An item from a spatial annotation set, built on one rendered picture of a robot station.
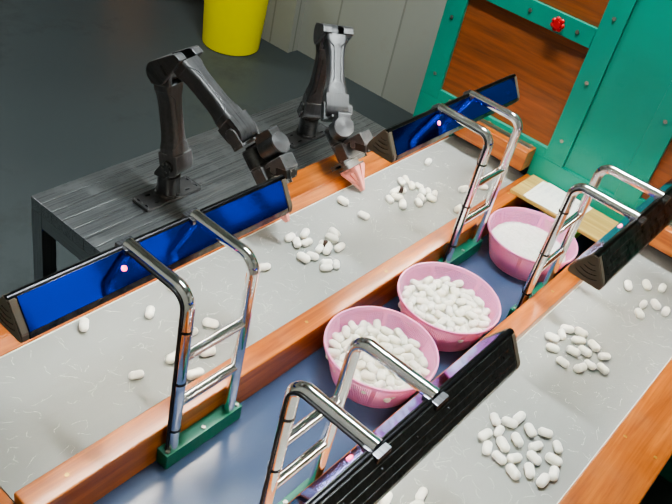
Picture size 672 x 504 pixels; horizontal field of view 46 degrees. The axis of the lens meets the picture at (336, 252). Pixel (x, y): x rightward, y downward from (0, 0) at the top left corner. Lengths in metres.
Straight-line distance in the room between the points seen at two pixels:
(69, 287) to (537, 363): 1.12
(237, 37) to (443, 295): 2.89
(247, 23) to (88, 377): 3.22
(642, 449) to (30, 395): 1.27
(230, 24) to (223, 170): 2.27
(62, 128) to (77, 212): 1.67
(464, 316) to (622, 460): 0.51
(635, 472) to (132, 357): 1.07
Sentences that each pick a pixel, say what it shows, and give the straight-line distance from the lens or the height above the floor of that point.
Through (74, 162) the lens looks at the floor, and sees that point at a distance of 3.63.
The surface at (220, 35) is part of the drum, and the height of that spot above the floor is 0.11.
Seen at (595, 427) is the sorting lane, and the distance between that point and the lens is 1.90.
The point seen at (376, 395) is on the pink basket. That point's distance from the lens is 1.74.
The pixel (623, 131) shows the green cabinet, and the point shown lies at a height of 1.03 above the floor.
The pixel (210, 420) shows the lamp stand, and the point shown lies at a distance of 1.66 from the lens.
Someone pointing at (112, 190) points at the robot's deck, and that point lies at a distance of 2.30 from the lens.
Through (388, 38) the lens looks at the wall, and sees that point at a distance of 4.49.
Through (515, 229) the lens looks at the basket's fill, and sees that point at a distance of 2.40.
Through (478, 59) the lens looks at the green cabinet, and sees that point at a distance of 2.65.
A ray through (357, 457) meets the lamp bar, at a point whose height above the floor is 1.11.
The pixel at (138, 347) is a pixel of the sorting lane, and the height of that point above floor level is 0.74.
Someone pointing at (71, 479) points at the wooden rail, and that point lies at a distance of 1.51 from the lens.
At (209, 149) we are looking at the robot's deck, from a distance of 2.52.
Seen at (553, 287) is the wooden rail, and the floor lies 0.77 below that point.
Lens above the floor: 1.99
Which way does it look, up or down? 37 degrees down
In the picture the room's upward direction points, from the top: 14 degrees clockwise
